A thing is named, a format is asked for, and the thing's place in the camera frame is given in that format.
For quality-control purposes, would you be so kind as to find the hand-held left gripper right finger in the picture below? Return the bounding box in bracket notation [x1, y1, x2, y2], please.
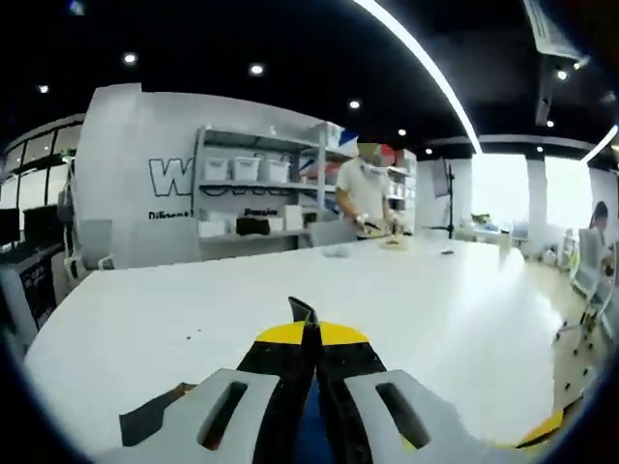
[313, 319, 515, 464]

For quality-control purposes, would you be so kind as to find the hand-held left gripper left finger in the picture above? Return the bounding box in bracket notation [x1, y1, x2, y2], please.
[103, 322, 311, 464]

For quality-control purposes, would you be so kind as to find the yellow garment with blue sleeve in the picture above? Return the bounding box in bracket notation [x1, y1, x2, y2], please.
[119, 297, 568, 464]

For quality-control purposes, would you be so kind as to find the grey chair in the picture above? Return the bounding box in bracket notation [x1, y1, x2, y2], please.
[65, 219, 116, 279]
[309, 219, 353, 247]

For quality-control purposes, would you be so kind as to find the black bag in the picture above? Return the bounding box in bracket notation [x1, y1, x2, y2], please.
[235, 217, 270, 237]

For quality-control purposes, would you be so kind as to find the white box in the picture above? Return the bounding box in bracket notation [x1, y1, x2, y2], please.
[283, 205, 305, 232]

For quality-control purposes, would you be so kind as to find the black tripod stand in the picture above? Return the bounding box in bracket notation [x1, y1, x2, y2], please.
[421, 163, 459, 242]

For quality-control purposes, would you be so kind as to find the white storage bin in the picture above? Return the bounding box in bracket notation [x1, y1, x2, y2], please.
[230, 155, 263, 183]
[203, 157, 229, 181]
[263, 158, 292, 184]

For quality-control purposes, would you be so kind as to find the metal shelf rack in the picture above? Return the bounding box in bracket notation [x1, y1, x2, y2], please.
[192, 121, 418, 257]

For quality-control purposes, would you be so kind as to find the monitor on tripod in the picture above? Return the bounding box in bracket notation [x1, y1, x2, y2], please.
[431, 159, 450, 198]

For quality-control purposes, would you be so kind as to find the grey office desk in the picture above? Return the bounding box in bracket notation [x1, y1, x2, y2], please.
[0, 244, 69, 339]

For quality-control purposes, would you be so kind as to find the white office chair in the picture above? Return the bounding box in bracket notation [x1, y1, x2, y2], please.
[570, 226, 605, 299]

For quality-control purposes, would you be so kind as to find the black computer monitor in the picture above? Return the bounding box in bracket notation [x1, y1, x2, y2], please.
[22, 205, 62, 247]
[0, 208, 21, 247]

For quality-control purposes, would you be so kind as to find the long ceiling strip light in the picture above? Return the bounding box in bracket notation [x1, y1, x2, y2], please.
[354, 0, 484, 155]

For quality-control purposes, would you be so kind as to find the ceiling air vent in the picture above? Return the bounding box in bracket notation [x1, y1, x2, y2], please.
[523, 0, 584, 55]

